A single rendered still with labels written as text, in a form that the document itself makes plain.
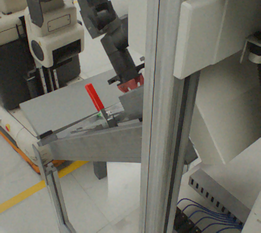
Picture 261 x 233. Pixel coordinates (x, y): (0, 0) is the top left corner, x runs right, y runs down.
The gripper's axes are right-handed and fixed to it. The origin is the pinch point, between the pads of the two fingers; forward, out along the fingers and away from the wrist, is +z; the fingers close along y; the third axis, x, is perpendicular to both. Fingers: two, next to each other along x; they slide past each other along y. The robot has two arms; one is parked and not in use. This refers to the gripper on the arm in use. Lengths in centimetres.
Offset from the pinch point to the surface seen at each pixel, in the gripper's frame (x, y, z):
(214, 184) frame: 4.2, 13.0, 33.4
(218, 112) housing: -43.6, -17.3, 1.9
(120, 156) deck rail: -21.1, -21.5, 5.0
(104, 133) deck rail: -18.7, -21.4, 0.4
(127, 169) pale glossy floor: 95, 28, 39
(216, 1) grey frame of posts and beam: -54, -23, -9
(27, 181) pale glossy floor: 116, -21, 19
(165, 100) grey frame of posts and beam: -47, -26, -3
